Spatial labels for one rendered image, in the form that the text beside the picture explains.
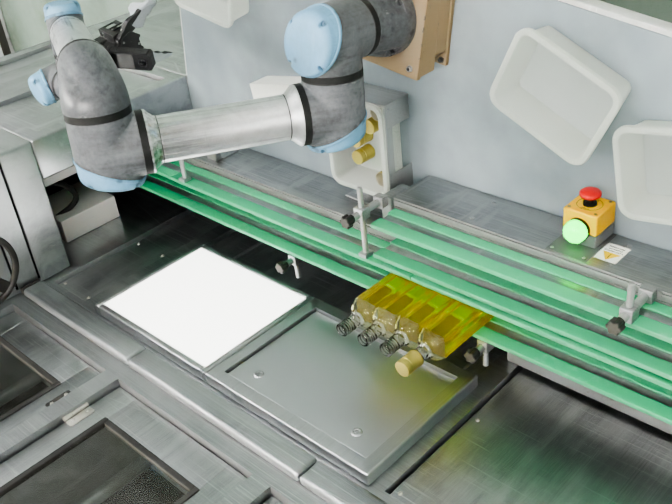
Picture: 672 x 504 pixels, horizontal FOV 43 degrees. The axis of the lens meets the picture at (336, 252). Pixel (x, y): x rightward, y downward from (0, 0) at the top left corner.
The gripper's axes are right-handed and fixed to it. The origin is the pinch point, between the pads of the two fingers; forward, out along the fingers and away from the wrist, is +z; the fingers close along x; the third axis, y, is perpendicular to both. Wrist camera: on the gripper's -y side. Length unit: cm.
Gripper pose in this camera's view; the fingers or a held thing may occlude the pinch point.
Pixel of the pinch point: (166, 25)
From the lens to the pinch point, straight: 213.6
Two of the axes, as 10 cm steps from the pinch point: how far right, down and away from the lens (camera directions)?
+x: 1.1, 7.2, 6.9
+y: -7.2, -4.2, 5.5
